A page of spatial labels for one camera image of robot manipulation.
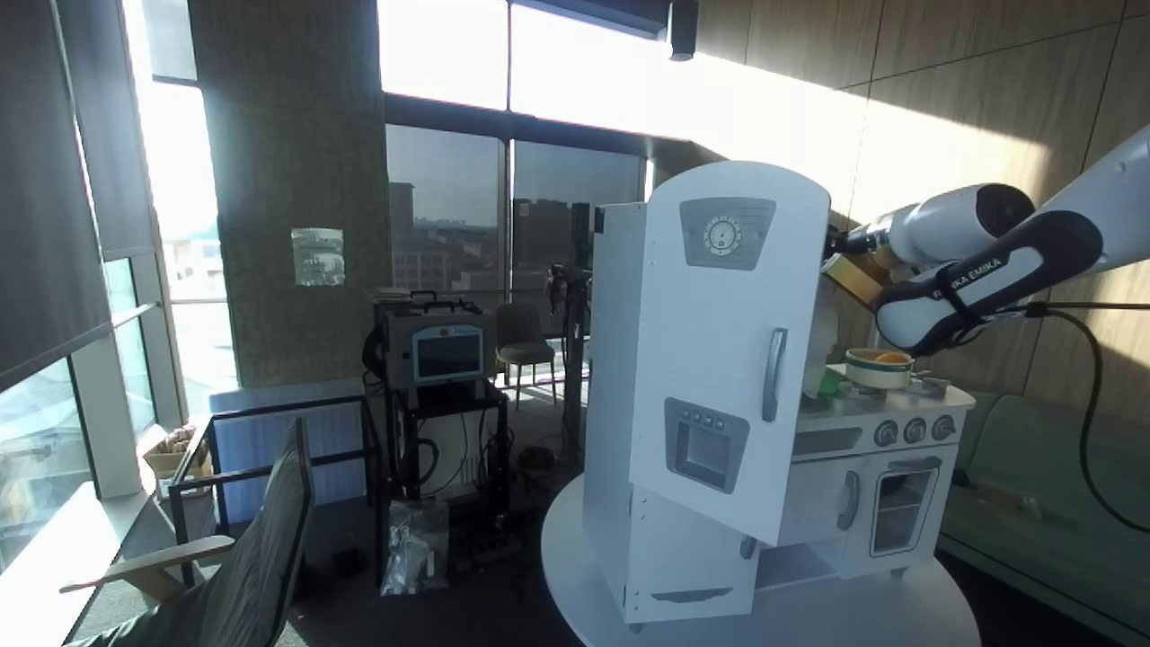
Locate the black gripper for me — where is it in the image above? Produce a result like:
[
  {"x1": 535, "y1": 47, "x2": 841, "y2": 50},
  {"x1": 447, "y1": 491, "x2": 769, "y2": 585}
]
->
[{"x1": 823, "y1": 227, "x2": 876, "y2": 263}]

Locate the white toy fridge tall door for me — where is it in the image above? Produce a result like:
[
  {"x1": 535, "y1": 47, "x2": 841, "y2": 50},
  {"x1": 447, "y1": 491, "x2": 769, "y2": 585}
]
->
[{"x1": 624, "y1": 159, "x2": 835, "y2": 548}]

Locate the white bowl with yellow food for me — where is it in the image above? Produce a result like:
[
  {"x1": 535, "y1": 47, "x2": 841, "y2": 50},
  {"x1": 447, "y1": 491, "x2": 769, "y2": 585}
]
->
[{"x1": 841, "y1": 346, "x2": 916, "y2": 396}]

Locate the small metal toy pan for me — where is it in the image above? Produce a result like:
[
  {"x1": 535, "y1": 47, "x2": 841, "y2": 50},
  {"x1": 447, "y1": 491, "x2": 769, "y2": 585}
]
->
[{"x1": 906, "y1": 371, "x2": 953, "y2": 402}]

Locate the white toy kitchen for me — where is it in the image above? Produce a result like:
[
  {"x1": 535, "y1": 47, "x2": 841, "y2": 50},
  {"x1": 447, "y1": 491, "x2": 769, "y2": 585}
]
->
[{"x1": 582, "y1": 159, "x2": 981, "y2": 630}]

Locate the toy oven door with window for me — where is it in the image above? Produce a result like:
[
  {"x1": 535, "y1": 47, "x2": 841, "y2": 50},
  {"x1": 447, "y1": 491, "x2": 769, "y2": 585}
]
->
[{"x1": 868, "y1": 454, "x2": 949, "y2": 555}]

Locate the black hanging fixture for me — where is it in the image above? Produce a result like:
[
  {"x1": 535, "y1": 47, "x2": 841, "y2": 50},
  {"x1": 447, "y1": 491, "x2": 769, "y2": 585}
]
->
[{"x1": 670, "y1": 0, "x2": 705, "y2": 59}]

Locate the round white table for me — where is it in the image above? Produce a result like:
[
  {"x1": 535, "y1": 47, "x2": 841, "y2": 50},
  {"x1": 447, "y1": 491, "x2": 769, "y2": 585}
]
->
[{"x1": 535, "y1": 469, "x2": 983, "y2": 647}]

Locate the white toy fridge short door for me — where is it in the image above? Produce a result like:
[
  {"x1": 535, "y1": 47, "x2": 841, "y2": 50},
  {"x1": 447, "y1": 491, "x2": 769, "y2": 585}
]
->
[{"x1": 622, "y1": 481, "x2": 765, "y2": 625}]

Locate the grey machine with screen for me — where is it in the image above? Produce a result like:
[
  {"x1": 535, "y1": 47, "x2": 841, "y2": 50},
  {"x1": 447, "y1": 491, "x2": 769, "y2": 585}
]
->
[{"x1": 371, "y1": 294, "x2": 497, "y2": 416}]

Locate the black metal cart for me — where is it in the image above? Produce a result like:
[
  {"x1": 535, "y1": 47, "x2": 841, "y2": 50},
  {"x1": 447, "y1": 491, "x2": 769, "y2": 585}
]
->
[{"x1": 362, "y1": 379, "x2": 513, "y2": 583}]

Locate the white plastic bag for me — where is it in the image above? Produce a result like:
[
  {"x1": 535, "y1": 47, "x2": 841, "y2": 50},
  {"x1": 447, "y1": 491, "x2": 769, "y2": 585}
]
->
[{"x1": 377, "y1": 494, "x2": 453, "y2": 600}]

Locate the small poster on pillar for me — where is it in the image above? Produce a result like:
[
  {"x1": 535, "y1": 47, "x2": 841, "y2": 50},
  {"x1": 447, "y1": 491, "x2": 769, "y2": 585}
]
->
[{"x1": 289, "y1": 221, "x2": 347, "y2": 291}]

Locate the wooden folding chair dark fabric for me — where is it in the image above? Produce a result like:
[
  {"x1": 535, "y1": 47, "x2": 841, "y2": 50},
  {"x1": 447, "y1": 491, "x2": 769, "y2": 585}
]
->
[{"x1": 56, "y1": 416, "x2": 321, "y2": 647}]

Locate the small wicker basket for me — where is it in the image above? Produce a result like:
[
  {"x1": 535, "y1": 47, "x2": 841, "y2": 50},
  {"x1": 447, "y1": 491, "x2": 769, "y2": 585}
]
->
[{"x1": 140, "y1": 422, "x2": 201, "y2": 481}]

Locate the dark roller blind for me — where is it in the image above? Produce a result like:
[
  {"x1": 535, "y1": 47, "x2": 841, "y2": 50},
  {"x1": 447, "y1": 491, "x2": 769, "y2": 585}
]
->
[{"x1": 0, "y1": 0, "x2": 158, "y2": 396}]

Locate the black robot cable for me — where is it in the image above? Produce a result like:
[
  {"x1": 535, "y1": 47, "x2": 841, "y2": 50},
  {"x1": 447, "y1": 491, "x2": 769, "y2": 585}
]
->
[{"x1": 1024, "y1": 299, "x2": 1150, "y2": 539}]

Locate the black frame rack pale panel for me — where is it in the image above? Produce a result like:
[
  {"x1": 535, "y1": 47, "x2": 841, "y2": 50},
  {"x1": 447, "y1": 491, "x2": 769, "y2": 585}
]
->
[{"x1": 165, "y1": 379, "x2": 377, "y2": 548}]

